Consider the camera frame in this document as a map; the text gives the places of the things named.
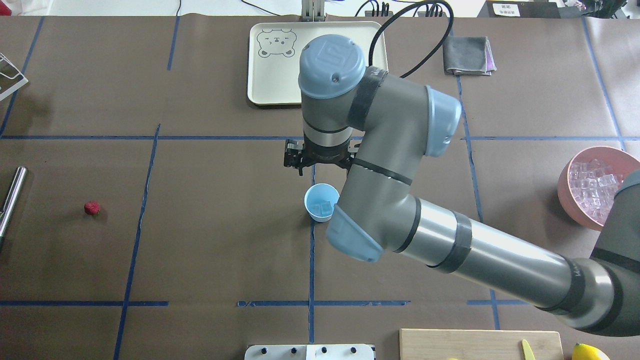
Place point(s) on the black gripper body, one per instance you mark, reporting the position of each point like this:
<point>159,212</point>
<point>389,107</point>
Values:
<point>324,154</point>

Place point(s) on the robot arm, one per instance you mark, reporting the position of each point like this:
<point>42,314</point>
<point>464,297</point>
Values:
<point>380,128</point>

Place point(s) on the steel muddler with black tip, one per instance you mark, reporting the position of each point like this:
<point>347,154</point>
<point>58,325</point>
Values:
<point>10,201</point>

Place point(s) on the cream bear serving tray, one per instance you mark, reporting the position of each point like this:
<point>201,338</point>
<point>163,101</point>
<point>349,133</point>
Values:
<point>274,55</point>

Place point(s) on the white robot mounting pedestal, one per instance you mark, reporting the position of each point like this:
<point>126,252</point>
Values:
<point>348,351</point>

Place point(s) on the yellow lemon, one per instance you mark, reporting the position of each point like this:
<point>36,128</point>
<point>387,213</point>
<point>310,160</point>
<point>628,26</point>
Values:
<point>582,351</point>

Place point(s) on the yellow plastic knife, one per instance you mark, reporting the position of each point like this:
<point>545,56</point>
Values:
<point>527,351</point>

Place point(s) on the red strawberry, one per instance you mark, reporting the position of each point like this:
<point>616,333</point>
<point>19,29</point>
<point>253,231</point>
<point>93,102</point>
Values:
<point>92,208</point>

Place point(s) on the clear ice cube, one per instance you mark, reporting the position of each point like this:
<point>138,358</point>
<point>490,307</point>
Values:
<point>325,209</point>

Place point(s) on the pink bowl of ice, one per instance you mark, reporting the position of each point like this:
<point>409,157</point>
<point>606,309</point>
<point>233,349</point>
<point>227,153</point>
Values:
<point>588,183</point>

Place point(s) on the light blue plastic cup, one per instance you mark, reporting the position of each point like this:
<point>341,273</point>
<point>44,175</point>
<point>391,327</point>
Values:
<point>316,194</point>

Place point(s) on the wooden cutting board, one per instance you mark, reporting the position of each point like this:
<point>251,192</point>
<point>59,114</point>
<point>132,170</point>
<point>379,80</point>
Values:
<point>467,344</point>

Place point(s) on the grey folded cloth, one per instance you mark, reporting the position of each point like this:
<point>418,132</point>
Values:
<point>468,55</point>

